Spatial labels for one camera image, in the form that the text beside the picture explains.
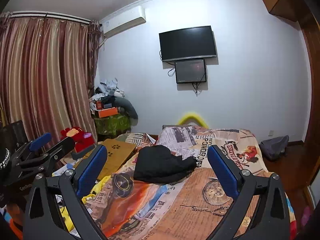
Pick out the orange flat box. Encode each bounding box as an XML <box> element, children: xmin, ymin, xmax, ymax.
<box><xmin>96</xmin><ymin>107</ymin><xmax>118</xmax><ymax>118</ymax></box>

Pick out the white air conditioner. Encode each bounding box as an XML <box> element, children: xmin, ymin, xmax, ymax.
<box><xmin>100</xmin><ymin>6</ymin><xmax>146</xmax><ymax>38</ymax></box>

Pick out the green patterned storage box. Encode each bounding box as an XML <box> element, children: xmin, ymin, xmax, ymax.
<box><xmin>94</xmin><ymin>114</ymin><xmax>131</xmax><ymax>137</ymax></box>

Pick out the pink croc slipper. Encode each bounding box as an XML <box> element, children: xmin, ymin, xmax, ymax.
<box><xmin>300</xmin><ymin>206</ymin><xmax>312</xmax><ymax>227</ymax></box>

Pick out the yellow curved headboard toy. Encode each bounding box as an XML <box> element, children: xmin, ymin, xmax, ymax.
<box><xmin>177</xmin><ymin>112</ymin><xmax>209</xmax><ymax>128</ymax></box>

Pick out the newspaper print bed blanket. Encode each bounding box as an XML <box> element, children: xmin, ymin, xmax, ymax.
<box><xmin>83</xmin><ymin>125</ymin><xmax>276</xmax><ymax>240</ymax></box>

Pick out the wooden upper cabinet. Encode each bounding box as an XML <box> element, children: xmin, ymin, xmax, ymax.
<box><xmin>263</xmin><ymin>0</ymin><xmax>307</xmax><ymax>22</ymax></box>

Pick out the yellow cartoon cloth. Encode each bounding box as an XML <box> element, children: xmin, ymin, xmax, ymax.
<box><xmin>57</xmin><ymin>174</ymin><xmax>111</xmax><ymax>239</ymax></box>

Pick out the small wall monitor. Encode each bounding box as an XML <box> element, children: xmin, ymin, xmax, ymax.
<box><xmin>175</xmin><ymin>59</ymin><xmax>207</xmax><ymax>84</ymax></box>

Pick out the striped brown curtain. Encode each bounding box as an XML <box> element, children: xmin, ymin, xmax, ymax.
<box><xmin>1</xmin><ymin>13</ymin><xmax>101</xmax><ymax>144</ymax></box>

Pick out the colourful fleece blanket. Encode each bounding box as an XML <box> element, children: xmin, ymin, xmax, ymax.
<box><xmin>285</xmin><ymin>194</ymin><xmax>297</xmax><ymax>236</ymax></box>

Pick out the red plush toy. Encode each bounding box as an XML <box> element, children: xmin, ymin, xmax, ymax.
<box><xmin>60</xmin><ymin>127</ymin><xmax>95</xmax><ymax>153</ymax></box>

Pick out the wall mounted television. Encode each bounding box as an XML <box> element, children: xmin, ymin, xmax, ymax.
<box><xmin>159</xmin><ymin>25</ymin><xmax>217</xmax><ymax>62</ymax></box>

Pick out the black zip jacket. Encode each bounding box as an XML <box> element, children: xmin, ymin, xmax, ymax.
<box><xmin>133</xmin><ymin>145</ymin><xmax>197</xmax><ymax>184</ymax></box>

